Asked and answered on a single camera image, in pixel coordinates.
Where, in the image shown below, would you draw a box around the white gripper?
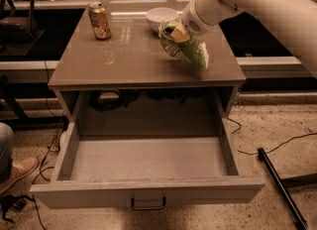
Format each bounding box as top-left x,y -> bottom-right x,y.
170,0 -> 214,43

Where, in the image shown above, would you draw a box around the green jalapeno chip bag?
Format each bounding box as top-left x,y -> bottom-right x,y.
158,21 -> 209,68

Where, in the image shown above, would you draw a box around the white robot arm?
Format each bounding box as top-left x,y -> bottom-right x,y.
171,0 -> 317,76

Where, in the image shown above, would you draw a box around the grey cabinet with glossy top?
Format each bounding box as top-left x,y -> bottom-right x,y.
48,0 -> 248,138

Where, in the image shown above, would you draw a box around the open grey top drawer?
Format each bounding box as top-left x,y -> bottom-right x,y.
31,91 -> 264,208

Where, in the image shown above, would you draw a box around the white ceramic bowl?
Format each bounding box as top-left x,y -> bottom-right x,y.
146,7 -> 178,33

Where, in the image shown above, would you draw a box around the gold soda can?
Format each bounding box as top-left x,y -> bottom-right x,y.
88,2 -> 111,40

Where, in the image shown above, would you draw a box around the black chair on left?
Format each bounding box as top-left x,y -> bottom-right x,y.
0,0 -> 44,57

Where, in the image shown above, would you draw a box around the blue jeans leg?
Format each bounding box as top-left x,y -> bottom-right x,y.
0,123 -> 14,183

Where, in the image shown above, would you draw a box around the tan leather shoe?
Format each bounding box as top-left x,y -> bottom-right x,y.
0,157 -> 39,194

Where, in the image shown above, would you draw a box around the black metal stand leg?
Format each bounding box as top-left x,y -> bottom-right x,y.
258,148 -> 308,230

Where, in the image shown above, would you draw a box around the coiled black cables behind cabinet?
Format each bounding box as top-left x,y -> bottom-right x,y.
88,88 -> 208,112

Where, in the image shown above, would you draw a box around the black floor cable left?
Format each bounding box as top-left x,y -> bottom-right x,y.
31,114 -> 65,230

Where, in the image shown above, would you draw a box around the black floor cable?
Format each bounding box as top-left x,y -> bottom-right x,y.
31,114 -> 65,230
227,117 -> 317,157

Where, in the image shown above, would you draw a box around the black floor cable right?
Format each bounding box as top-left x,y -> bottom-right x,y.
227,117 -> 317,157

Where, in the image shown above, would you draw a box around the black drawer handle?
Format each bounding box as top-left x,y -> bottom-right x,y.
131,197 -> 166,211

